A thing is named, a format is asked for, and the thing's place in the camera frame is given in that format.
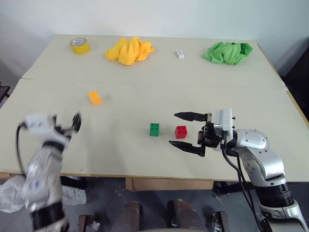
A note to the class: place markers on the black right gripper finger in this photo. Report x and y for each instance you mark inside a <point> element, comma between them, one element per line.
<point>187,147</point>
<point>190,116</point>

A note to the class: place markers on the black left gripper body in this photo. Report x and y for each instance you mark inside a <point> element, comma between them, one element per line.
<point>63,129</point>

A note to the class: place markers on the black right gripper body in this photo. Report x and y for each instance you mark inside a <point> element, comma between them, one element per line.
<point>210,136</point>

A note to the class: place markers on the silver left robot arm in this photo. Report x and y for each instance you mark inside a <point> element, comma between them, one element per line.
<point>41,174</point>

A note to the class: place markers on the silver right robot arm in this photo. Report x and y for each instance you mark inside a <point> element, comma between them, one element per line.
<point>256,141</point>

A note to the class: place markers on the red toy block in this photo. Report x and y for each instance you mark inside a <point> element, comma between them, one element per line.
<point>181,132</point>

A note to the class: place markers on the yellow toy block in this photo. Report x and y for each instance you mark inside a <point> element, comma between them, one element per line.
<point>95,98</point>

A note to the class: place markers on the green toy block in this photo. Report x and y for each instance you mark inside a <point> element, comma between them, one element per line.
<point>154,129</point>

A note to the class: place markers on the brown cardboard box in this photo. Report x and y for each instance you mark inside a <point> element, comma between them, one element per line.
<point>169,184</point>

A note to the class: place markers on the small white box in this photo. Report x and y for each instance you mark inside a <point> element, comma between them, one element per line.
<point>179,54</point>

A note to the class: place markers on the dark brown rounded shape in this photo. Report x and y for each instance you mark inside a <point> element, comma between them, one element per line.
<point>184,216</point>
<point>128,217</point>

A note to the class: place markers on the dark wooden furniture piece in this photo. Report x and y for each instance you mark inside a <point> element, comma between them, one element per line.
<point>3,93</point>

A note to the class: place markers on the yellow tape roll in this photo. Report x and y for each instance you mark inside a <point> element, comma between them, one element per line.
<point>80,46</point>

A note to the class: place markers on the crumpled green cloth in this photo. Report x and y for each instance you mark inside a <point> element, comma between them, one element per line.
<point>227,53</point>

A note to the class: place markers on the dark rusty metal foot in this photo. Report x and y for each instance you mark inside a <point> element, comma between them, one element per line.
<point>220,221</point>
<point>84,222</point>

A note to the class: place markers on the white plastic bag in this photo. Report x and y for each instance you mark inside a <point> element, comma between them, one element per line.
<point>10,193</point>

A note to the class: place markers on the crumpled yellow cloth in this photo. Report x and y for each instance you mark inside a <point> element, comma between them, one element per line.
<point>129,50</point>

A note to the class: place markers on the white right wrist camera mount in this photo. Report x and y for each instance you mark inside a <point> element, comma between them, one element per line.
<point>225,120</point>

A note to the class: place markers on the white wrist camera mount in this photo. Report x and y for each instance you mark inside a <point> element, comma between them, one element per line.
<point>36,124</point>
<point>225,120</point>

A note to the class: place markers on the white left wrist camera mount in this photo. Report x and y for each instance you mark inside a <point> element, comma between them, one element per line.
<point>36,124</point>

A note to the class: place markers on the black table frame bar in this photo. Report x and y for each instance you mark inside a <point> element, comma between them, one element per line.
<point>73,182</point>
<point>231,187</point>

